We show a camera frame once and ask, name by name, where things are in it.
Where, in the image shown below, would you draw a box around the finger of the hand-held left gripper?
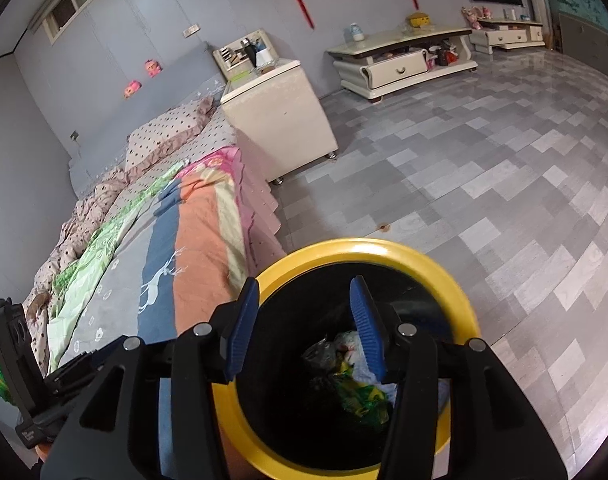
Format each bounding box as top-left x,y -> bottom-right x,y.
44,339 -> 124,411

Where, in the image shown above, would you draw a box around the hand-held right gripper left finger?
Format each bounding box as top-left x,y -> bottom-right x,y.
38,277 -> 261,480

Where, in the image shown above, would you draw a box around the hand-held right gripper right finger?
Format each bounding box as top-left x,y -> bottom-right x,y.
349,276 -> 568,480

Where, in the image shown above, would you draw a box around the white red snack packet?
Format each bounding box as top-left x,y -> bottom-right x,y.
334,330 -> 369,366

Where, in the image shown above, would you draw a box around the green snack wrapper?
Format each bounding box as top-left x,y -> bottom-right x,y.
334,370 -> 391,428

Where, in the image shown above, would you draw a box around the yellow rimmed black trash bin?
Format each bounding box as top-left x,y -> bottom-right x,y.
211,238 -> 481,480

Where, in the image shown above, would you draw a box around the green patterned quilt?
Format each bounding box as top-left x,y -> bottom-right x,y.
46,160 -> 189,376

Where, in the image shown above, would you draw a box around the pink polka dot quilt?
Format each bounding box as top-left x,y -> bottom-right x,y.
21,167 -> 129,356

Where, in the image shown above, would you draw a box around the pink polka dot pillow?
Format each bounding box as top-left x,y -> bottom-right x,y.
125,97 -> 215,171

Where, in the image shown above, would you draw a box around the cream nightstand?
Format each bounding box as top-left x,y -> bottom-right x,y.
213,30 -> 339,184

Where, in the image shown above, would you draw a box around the cream tv stand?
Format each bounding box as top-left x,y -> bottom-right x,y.
326,27 -> 480,103

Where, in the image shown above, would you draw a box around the grey upholstered bed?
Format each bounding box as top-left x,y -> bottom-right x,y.
21,42 -> 289,376

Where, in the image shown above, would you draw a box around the red black items under stand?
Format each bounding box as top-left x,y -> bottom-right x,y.
426,42 -> 460,67

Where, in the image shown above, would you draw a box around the small cream cabinet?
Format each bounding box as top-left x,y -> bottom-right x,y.
470,19 -> 546,53

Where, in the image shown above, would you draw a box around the pink figurine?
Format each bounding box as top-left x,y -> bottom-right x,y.
461,6 -> 492,28

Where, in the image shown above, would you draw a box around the grey fish tank cabinet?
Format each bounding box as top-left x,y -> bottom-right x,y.
556,12 -> 608,76

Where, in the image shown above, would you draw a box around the wall window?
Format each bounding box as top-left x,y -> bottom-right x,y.
42,0 -> 107,43

